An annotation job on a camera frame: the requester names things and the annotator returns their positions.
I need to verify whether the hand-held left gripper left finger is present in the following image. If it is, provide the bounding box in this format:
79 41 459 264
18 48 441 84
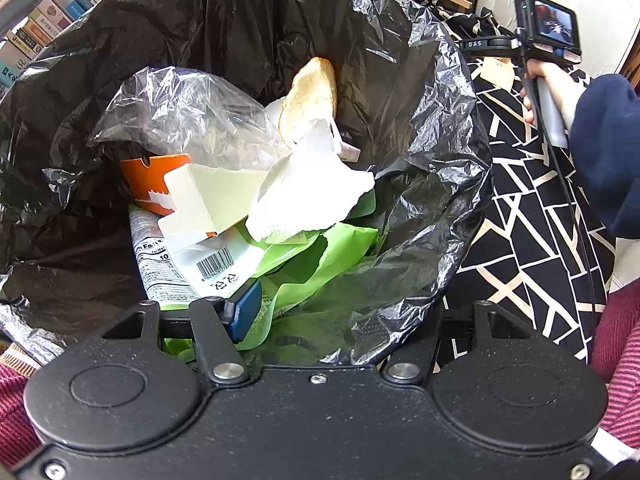
100 280 264 385

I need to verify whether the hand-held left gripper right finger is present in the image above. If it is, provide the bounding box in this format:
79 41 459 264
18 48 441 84
385 300 540 385

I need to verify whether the green snack bag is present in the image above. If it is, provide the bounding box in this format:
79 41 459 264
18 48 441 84
129 202 381 361

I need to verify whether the torn white orange cardboard box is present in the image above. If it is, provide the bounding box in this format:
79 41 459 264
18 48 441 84
119 152 271 253

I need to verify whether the white torn paper wrapper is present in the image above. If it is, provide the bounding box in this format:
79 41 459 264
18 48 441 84
245 120 376 242

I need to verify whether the clear plastic bag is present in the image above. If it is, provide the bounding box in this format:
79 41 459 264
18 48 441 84
87 66 301 171

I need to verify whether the bread slice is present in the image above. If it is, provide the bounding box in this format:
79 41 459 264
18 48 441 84
277 56 337 151

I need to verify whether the black garbage bag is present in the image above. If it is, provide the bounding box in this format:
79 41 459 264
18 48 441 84
0 0 493 366

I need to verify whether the person's right forearm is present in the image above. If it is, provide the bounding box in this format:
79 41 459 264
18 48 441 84
555 74 640 241

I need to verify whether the row of blue red books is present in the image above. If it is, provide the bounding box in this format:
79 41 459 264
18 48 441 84
0 0 156 91

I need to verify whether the person's right hand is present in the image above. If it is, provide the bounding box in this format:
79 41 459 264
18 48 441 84
519 61 579 125

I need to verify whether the black patterned cloth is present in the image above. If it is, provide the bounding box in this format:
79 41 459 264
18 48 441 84
400 0 618 366

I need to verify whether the wooden folding frame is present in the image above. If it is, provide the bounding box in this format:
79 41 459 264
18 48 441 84
615 35 640 91

